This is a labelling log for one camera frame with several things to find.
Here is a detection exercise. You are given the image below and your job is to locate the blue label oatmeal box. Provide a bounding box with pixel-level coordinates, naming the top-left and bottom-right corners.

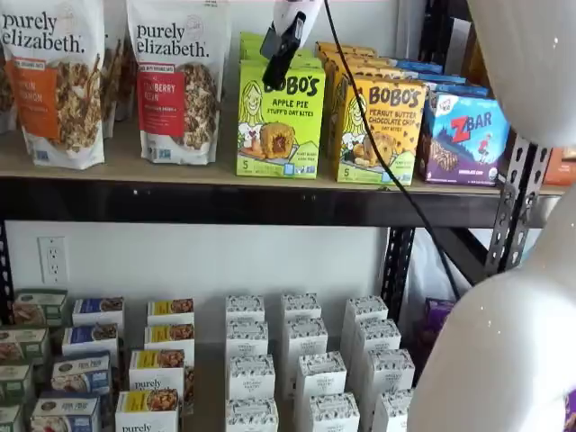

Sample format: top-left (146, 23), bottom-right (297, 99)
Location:
top-left (30, 394), bottom-right (102, 432)
top-left (50, 351), bottom-right (113, 397)
top-left (61, 322), bottom-right (120, 362)
top-left (71, 296), bottom-right (126, 330)

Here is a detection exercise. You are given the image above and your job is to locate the white wall power outlet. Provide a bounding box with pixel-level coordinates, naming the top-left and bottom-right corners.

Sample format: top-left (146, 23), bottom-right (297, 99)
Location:
top-left (37, 236), bottom-right (70, 285)

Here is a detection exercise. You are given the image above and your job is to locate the white plastic sheet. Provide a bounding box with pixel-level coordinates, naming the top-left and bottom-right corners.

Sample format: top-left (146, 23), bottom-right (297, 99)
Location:
top-left (402, 227), bottom-right (464, 325)

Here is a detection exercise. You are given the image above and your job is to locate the green label oatmeal box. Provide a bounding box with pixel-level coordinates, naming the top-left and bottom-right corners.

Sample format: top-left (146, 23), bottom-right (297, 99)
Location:
top-left (13, 288), bottom-right (69, 329)
top-left (0, 327), bottom-right (51, 368)
top-left (0, 403), bottom-right (26, 432)
top-left (0, 363), bottom-right (36, 407)

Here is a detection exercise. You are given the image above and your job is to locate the white patterned pantry box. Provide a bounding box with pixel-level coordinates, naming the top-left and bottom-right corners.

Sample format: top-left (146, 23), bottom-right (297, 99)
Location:
top-left (293, 351), bottom-right (348, 409)
top-left (280, 293), bottom-right (323, 323)
top-left (351, 319), bottom-right (402, 362)
top-left (343, 295), bottom-right (390, 356)
top-left (224, 294), bottom-right (266, 325)
top-left (308, 392), bottom-right (361, 432)
top-left (372, 388), bottom-right (415, 432)
top-left (284, 317), bottom-right (329, 364)
top-left (225, 319), bottom-right (270, 361)
top-left (224, 397), bottom-right (280, 432)
top-left (361, 348), bottom-right (416, 402)
top-left (228, 354), bottom-right (276, 402)

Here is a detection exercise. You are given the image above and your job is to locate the blue Zbar box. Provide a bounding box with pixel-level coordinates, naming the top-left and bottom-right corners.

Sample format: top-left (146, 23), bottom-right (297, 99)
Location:
top-left (417, 88), bottom-right (513, 187)
top-left (412, 73), bottom-right (468, 87)
top-left (394, 58), bottom-right (446, 77)
top-left (421, 82), bottom-right (491, 99)

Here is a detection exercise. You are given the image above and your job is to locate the purple snack box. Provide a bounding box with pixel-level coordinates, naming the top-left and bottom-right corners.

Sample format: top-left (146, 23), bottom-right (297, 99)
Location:
top-left (414, 327), bottom-right (445, 380)
top-left (424, 297), bottom-right (457, 332)

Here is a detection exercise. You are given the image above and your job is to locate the yellow label granola box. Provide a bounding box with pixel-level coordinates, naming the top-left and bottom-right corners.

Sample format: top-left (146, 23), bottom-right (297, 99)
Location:
top-left (129, 348), bottom-right (186, 398)
top-left (143, 322), bottom-right (196, 357)
top-left (147, 298), bottom-right (196, 328)
top-left (114, 389), bottom-right (181, 432)

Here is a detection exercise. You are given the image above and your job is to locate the green Bobo's apple pie box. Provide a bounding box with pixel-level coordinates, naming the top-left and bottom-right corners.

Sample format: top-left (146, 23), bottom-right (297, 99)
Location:
top-left (238, 31), bottom-right (311, 49)
top-left (238, 44), bottom-right (317, 64)
top-left (236, 59), bottom-right (327, 179)

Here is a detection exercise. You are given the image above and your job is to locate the granola bag red label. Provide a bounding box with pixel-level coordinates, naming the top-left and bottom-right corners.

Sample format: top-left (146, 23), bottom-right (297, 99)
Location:
top-left (126, 0), bottom-right (233, 166)

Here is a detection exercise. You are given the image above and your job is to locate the yellow Bobo's peanut butter box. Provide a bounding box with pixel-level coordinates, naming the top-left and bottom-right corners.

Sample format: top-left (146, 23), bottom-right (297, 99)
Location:
top-left (319, 52), bottom-right (393, 68)
top-left (333, 76), bottom-right (427, 186)
top-left (314, 40), bottom-right (378, 57)
top-left (323, 62), bottom-right (409, 157)

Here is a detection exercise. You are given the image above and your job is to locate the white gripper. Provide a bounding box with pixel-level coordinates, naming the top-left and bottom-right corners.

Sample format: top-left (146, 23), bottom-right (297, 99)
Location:
top-left (261, 0), bottom-right (324, 83)

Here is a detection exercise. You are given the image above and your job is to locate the bright orange snack box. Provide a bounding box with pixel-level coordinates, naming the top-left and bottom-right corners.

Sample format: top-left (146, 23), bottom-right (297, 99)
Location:
top-left (541, 145), bottom-right (576, 187)

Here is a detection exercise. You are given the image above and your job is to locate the white granola bag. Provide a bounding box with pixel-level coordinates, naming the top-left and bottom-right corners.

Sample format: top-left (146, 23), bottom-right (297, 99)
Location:
top-left (102, 31), bottom-right (139, 140)

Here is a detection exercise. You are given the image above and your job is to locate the granola bag orange label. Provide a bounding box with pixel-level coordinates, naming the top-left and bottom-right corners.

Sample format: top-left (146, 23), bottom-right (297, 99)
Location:
top-left (0, 0), bottom-right (107, 171)

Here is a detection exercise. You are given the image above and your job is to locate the wooden shelf board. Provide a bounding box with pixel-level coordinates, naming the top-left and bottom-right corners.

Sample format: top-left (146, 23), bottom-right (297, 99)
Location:
top-left (0, 117), bottom-right (566, 197)

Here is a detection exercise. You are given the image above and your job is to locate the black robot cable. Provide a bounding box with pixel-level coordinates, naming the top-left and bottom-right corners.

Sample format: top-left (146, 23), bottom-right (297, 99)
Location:
top-left (322, 0), bottom-right (461, 301)

